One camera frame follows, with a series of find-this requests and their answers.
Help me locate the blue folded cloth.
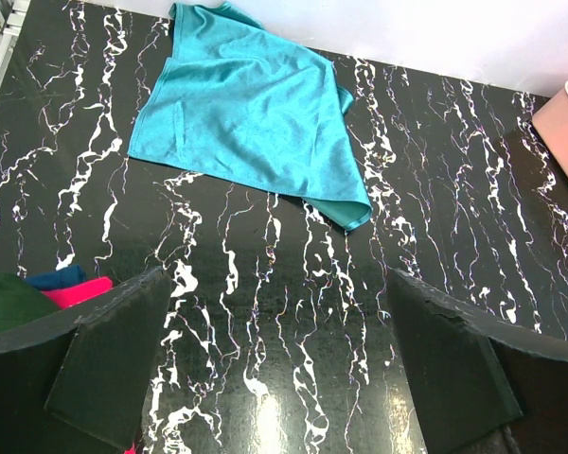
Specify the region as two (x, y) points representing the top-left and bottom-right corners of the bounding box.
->
(24, 265), (87, 291)

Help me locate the teal cloth napkin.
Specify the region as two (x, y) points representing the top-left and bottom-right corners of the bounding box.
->
(128, 3), (372, 231)

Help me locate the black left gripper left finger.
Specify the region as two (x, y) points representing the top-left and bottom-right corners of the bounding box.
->
(0, 268), (171, 453)

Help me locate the dark green baseball cap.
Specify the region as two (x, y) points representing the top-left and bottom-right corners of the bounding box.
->
(0, 273), (60, 333)

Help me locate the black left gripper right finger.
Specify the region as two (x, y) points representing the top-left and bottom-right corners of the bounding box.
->
(386, 270), (568, 453)

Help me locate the pink folded cloth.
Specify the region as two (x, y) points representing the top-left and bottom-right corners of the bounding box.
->
(42, 277), (113, 309)

